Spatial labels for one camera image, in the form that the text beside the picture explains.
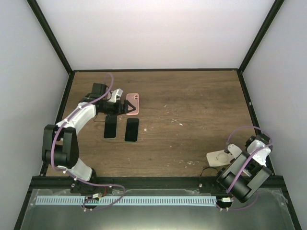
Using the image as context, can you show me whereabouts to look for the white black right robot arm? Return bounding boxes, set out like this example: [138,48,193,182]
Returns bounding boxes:
[213,134,272,203]

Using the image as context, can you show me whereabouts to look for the grey metal plate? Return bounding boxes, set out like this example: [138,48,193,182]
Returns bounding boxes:
[21,189,295,230]

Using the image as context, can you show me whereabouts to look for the black screen smartphone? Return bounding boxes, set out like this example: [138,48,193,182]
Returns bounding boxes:
[124,118,139,142]
[104,115,117,139]

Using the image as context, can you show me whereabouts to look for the beige phone case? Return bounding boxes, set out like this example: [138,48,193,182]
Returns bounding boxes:
[206,150,234,167]

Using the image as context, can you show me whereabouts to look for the black aluminium frame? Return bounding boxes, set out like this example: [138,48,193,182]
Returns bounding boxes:
[14,0,290,230]

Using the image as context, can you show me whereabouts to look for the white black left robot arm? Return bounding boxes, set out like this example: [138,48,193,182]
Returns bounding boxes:
[42,83,140,194]

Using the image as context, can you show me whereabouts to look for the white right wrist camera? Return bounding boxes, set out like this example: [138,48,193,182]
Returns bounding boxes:
[224,144,242,161]

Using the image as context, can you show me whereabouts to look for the light blue slotted cable duct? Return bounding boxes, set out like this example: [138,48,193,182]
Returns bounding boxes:
[35,195,217,207]

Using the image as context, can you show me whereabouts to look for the pink phone case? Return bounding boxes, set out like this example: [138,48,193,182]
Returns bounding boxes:
[126,93,140,115]

